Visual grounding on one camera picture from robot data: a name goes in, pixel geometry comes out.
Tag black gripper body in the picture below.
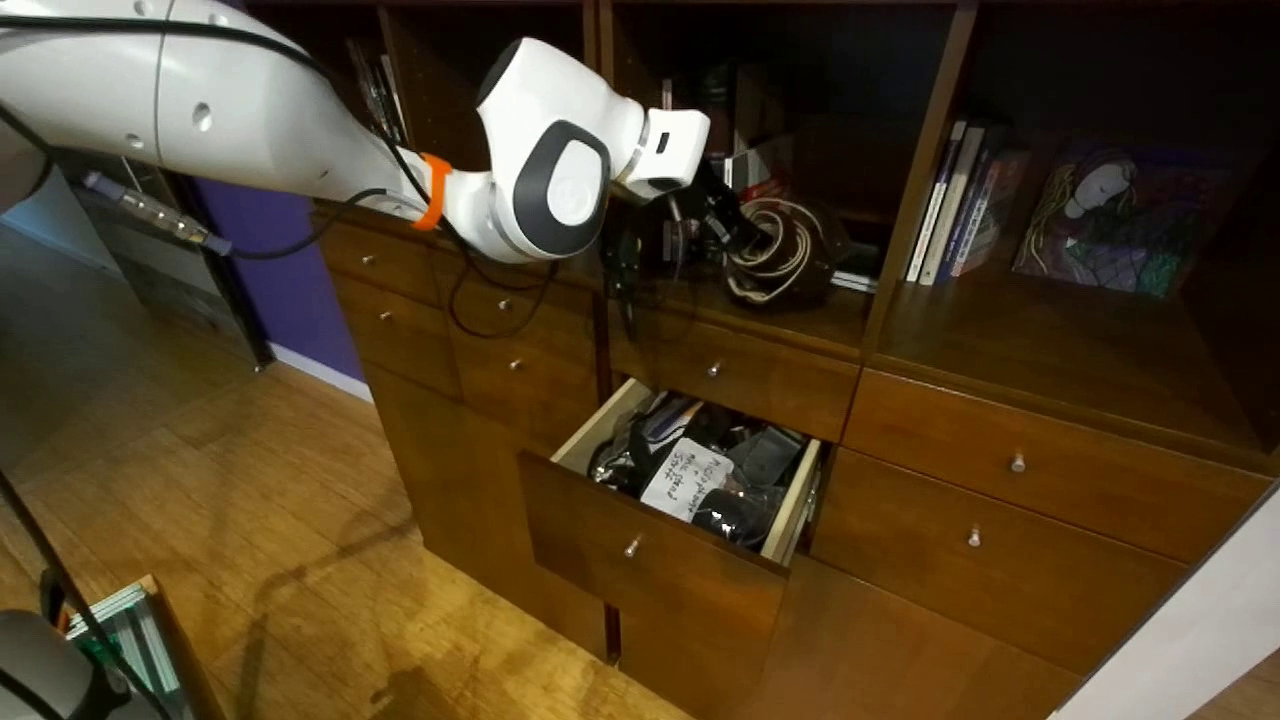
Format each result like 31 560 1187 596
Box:
605 175 718 314

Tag white upright book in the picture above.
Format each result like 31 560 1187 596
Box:
906 116 969 290

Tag white handwritten paper note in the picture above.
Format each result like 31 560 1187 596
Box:
636 431 740 527

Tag orange cable strap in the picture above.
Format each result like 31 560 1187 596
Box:
409 149 462 239

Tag row of books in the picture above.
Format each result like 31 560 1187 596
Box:
933 120 995 290

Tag brown wooden shelf cabinet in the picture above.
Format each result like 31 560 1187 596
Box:
305 0 1280 720

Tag gray round object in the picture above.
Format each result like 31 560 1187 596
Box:
0 610 101 720

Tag brown leather belt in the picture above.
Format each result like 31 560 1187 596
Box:
718 194 839 316

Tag gray metal bar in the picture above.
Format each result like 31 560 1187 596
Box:
77 161 239 262

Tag small white flat object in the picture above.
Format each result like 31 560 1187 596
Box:
823 270 885 302

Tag open wooden drawer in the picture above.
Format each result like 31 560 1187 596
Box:
516 378 832 631

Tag thin black hanging cable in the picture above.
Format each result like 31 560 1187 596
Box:
0 464 154 720

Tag green and white box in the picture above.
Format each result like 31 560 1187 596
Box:
62 574 193 720

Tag books on left shelf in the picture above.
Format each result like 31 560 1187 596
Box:
369 50 417 146

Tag glossy black package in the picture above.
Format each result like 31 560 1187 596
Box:
588 435 650 497

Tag white panel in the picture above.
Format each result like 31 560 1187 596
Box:
1050 489 1280 720

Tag black pouch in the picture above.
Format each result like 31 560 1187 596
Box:
723 422 812 497

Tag dark upright book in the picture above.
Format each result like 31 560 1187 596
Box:
969 146 1035 285

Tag colourful picture book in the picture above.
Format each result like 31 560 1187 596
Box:
1010 139 1237 305

